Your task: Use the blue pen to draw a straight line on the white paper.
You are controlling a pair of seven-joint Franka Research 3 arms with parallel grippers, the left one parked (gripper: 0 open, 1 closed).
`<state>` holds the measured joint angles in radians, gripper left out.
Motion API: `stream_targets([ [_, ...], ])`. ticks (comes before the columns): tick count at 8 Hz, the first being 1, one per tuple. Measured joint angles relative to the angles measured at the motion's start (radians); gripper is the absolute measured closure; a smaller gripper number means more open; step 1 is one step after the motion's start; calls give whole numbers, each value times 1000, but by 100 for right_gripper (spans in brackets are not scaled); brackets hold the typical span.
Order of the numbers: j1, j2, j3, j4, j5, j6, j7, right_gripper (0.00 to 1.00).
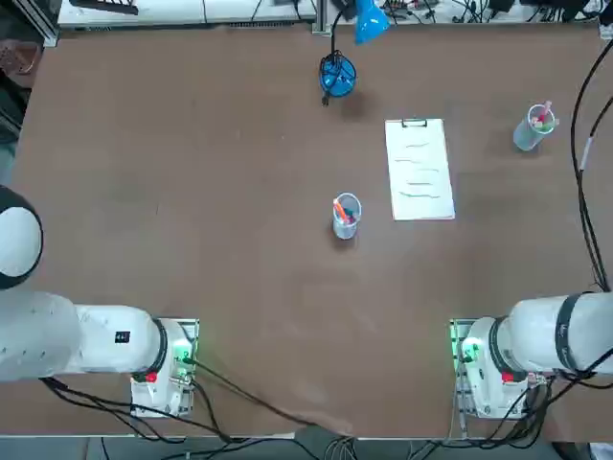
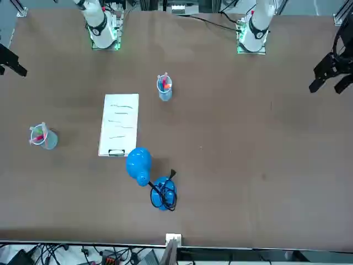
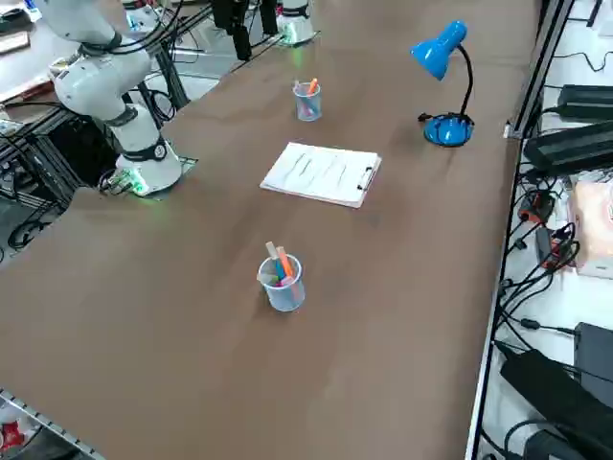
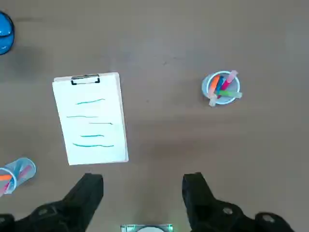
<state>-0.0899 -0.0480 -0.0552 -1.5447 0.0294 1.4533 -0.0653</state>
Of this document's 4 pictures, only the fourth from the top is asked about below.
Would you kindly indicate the blue desk lamp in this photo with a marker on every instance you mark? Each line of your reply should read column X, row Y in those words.
column 4, row 36

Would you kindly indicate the blue pen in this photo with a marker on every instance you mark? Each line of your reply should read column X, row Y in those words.
column 220, row 84

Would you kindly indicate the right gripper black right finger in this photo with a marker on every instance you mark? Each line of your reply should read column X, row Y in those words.
column 205, row 207

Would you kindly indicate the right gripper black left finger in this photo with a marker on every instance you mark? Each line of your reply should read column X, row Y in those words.
column 72, row 205

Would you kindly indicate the pink highlighter pen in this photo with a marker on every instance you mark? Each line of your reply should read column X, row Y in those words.
column 227, row 83
column 25, row 172

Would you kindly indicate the green highlighter pen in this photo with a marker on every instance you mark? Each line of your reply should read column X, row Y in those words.
column 228, row 93

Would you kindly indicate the wooden clipboard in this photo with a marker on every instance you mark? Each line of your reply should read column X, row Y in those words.
column 122, row 120

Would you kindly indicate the black clipboard clip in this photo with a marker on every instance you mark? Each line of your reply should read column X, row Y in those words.
column 85, row 78

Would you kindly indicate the clear plastic pen cup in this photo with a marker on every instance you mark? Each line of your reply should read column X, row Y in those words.
column 23, row 164
column 233, row 100

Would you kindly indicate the orange highlighter pen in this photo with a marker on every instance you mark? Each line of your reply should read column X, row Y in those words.
column 214, row 84
column 5, row 178

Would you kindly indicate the white paper sheet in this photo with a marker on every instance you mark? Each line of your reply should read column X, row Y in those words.
column 94, row 128

